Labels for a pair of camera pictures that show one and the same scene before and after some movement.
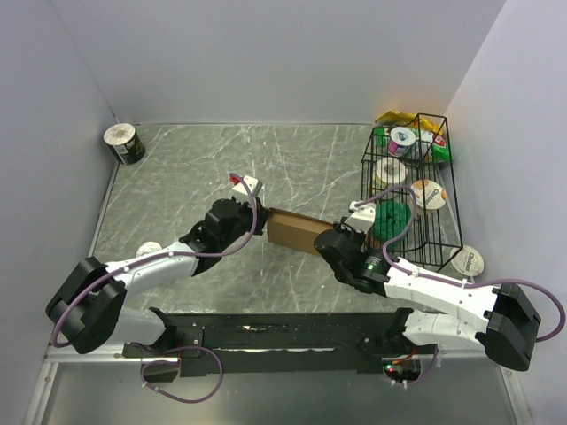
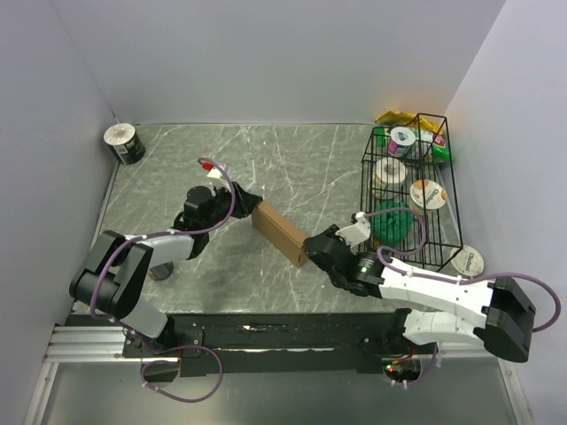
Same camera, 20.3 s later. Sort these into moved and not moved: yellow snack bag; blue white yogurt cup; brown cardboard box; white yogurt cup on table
Moved: brown cardboard box
Not moved: yellow snack bag; blue white yogurt cup; white yogurt cup on table
